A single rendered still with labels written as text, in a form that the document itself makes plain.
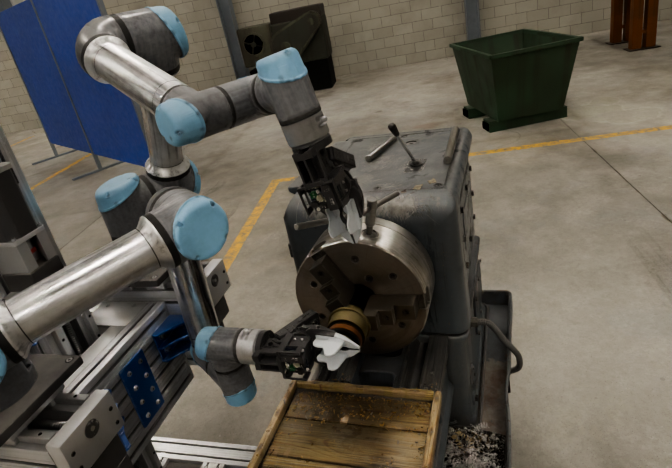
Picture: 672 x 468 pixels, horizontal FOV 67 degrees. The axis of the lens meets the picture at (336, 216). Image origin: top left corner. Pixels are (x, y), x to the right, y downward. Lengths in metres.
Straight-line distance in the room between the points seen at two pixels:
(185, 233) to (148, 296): 0.53
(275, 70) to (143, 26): 0.44
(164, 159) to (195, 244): 0.45
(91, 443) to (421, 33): 10.39
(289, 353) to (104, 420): 0.37
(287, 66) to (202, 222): 0.33
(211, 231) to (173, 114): 0.25
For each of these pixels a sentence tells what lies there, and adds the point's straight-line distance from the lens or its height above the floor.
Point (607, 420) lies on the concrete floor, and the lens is 2.41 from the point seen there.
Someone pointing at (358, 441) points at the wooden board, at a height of 0.88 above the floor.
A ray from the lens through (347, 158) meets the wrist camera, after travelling 0.94.
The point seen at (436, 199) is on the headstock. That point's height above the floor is 1.24.
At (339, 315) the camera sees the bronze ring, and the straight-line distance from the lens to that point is 1.08.
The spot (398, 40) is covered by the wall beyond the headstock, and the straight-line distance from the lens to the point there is 11.01.
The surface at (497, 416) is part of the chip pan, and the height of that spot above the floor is 0.54.
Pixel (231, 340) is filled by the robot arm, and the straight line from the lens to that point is 1.12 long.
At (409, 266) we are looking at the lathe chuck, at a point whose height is 1.17.
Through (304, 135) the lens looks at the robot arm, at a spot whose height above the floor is 1.53.
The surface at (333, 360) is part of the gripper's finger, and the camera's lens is 1.06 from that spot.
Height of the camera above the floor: 1.74
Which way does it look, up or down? 24 degrees down
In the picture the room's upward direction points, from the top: 12 degrees counter-clockwise
